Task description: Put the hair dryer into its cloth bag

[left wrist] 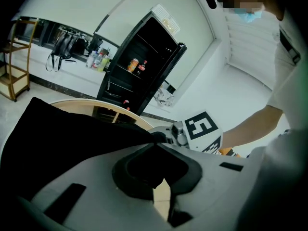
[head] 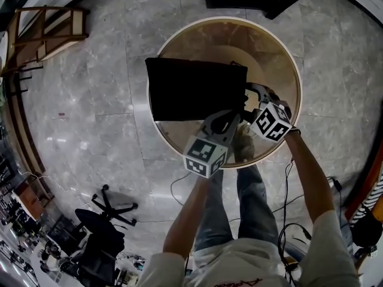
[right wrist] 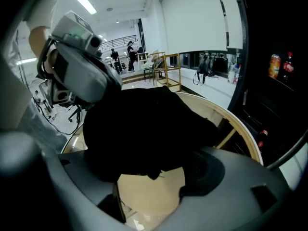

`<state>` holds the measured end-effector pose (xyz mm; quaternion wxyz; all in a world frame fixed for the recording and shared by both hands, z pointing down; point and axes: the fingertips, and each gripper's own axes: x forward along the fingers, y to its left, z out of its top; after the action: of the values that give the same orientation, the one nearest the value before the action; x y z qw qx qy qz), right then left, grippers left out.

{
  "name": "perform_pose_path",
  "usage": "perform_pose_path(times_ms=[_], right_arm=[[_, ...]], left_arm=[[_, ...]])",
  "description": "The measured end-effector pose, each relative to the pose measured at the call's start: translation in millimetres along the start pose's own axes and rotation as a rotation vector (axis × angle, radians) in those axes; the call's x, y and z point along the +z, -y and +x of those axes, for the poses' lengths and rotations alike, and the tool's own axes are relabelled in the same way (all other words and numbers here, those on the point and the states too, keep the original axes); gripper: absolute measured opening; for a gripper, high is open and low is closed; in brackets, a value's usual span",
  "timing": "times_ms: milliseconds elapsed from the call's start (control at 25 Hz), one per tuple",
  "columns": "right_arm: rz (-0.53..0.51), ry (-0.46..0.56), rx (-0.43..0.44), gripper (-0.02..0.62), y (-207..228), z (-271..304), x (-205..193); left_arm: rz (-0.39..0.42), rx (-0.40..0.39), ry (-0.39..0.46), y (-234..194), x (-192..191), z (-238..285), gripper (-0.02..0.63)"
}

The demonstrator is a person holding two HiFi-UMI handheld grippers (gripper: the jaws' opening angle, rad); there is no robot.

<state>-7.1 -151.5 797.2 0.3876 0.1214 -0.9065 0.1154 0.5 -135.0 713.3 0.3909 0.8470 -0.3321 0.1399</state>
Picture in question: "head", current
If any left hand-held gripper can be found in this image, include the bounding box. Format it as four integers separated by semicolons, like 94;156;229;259
182;96;257;179

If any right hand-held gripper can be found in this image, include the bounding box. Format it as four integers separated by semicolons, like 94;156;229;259
245;82;293;144

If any black cloth bag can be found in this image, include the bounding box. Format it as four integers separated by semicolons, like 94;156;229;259
145;57;249;123

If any person's right forearm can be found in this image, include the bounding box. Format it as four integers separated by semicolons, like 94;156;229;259
282;129;336;224

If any person's left forearm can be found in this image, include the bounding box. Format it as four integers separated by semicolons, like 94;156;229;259
162;174;217;254

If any round glass table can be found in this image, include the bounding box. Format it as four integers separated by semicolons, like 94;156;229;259
147;16;303;169

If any person's light shoe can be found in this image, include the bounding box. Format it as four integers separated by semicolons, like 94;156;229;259
232;123;257;163

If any beige table base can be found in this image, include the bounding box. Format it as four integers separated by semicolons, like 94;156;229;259
206;42;267;85

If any person's right jeans leg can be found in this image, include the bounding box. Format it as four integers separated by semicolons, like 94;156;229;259
235;163;279;246

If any person's jeans leg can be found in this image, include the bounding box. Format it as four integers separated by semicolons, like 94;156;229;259
235;163;279;246
193;168;235;251

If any person's left jeans leg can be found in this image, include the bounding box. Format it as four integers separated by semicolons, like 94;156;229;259
193;168;235;251

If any person's white shirt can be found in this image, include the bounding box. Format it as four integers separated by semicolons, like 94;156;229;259
136;210;363;287

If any black backpack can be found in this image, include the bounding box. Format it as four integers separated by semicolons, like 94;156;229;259
350;206;381;248

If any black office chair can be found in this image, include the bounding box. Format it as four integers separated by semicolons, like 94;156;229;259
74;184;139;283

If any wooden rack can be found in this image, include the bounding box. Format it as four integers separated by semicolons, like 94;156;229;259
2;5;91;75

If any cluttered work desk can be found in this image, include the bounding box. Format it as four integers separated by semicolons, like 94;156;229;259
0;190;90;287

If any black floor cable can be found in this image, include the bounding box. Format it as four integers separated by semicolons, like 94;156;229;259
270;156;314;280

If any grey floor cable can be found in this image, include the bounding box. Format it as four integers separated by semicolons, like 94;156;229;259
170;171;193;206

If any black cable with adapter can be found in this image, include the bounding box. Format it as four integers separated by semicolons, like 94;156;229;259
326;176;345;221

